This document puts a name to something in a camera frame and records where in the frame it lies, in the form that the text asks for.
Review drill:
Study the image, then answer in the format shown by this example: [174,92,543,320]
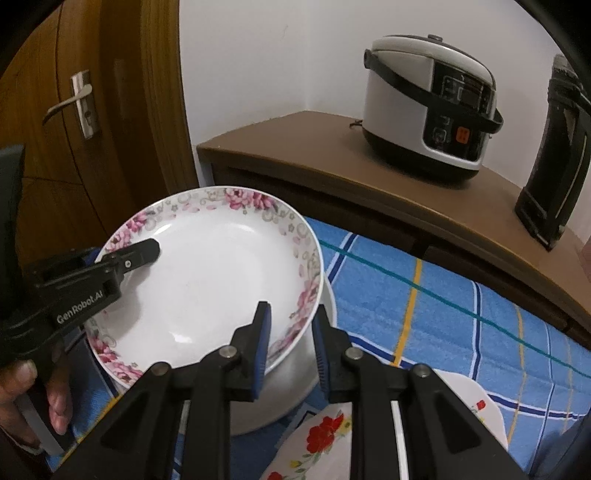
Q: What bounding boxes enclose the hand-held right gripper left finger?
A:
[51,301,273,480]

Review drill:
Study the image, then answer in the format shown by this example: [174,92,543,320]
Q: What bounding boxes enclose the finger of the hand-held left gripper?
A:
[95,238,161,278]

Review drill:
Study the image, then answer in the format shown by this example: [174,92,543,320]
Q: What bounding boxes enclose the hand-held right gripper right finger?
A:
[311,305,532,480]

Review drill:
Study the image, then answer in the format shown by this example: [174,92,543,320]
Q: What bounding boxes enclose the plain white bowl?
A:
[231,277,338,437]

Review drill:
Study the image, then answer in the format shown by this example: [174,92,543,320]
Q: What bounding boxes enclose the pink floral white plate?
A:
[85,186,322,384]

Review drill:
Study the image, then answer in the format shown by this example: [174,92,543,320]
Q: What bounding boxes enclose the person's left hand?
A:
[0,359,72,446]

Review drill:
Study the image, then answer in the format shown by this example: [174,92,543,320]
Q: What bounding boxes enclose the red floral white plate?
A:
[259,368,509,480]

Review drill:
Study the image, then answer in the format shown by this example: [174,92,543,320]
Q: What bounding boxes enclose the blue plaid bed sheet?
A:
[46,217,591,480]

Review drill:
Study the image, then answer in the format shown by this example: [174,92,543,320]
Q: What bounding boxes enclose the brown wooden door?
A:
[0,0,200,273]

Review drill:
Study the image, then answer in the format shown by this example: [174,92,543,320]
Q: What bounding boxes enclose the brown wooden cabinet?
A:
[196,110,591,340]

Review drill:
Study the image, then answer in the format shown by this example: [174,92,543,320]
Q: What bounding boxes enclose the white black rice cooker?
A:
[361,34,505,185]

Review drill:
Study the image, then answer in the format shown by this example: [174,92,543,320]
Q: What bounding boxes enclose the dark grey cloth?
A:
[526,406,591,480]

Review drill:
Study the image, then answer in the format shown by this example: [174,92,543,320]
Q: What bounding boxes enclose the black thermos flask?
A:
[515,54,591,251]

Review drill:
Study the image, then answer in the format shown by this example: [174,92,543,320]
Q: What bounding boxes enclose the metal door handle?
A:
[42,70,101,140]

